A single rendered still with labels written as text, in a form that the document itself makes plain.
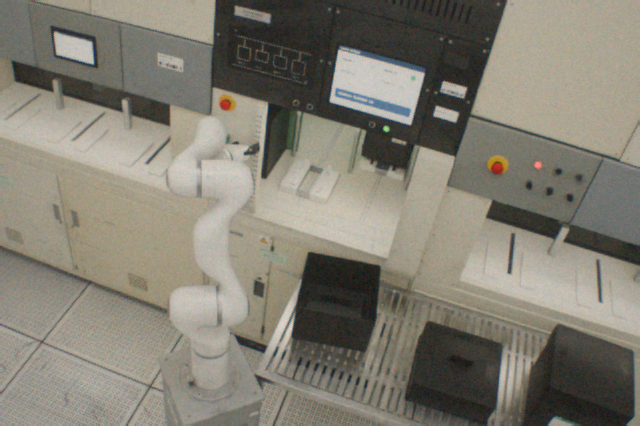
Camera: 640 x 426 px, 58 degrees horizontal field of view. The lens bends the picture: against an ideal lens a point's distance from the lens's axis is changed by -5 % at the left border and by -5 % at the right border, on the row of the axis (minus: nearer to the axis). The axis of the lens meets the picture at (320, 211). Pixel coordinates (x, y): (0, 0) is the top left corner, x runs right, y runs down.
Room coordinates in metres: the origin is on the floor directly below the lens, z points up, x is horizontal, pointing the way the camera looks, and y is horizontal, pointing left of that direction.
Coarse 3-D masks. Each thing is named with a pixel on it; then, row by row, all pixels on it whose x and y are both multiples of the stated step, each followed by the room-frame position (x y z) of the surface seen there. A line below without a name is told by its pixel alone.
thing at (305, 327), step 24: (312, 264) 1.61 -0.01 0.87; (336, 264) 1.60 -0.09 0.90; (360, 264) 1.60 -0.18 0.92; (312, 288) 1.58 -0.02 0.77; (336, 288) 1.60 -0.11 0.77; (360, 288) 1.60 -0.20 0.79; (312, 312) 1.33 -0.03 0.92; (336, 312) 1.48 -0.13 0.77; (360, 312) 1.50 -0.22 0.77; (312, 336) 1.33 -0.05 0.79; (336, 336) 1.33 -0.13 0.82; (360, 336) 1.33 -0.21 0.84
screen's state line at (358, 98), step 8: (336, 88) 1.77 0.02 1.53; (336, 96) 1.77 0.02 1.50; (344, 96) 1.77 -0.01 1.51; (352, 96) 1.76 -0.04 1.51; (360, 96) 1.76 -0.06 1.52; (368, 96) 1.75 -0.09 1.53; (368, 104) 1.75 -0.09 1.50; (376, 104) 1.75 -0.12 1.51; (384, 104) 1.74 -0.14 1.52; (392, 104) 1.74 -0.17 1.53; (392, 112) 1.73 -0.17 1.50; (400, 112) 1.73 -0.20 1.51; (408, 112) 1.73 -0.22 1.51
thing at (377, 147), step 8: (368, 136) 2.27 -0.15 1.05; (376, 136) 2.26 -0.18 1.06; (384, 136) 2.25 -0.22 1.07; (368, 144) 2.26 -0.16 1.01; (376, 144) 2.26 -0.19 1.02; (384, 144) 2.25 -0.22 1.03; (392, 144) 2.25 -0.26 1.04; (400, 144) 2.24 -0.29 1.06; (408, 144) 2.23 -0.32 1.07; (368, 152) 2.26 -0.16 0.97; (376, 152) 2.26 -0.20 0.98; (384, 152) 2.25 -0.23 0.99; (392, 152) 2.24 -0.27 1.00; (400, 152) 2.24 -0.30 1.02; (408, 152) 2.23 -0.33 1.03; (384, 160) 2.25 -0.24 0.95; (392, 160) 2.24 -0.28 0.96; (400, 160) 2.24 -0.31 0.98; (408, 160) 2.23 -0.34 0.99
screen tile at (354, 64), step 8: (344, 56) 1.77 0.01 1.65; (344, 64) 1.77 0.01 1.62; (352, 64) 1.76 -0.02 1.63; (360, 64) 1.76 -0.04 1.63; (368, 64) 1.75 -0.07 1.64; (376, 64) 1.75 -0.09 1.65; (360, 72) 1.76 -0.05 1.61; (368, 72) 1.75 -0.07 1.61; (376, 72) 1.75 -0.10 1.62; (344, 80) 1.77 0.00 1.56; (352, 80) 1.76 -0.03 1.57; (360, 80) 1.76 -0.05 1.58; (368, 80) 1.75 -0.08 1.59; (352, 88) 1.76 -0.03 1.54; (360, 88) 1.76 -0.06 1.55; (368, 88) 1.75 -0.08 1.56
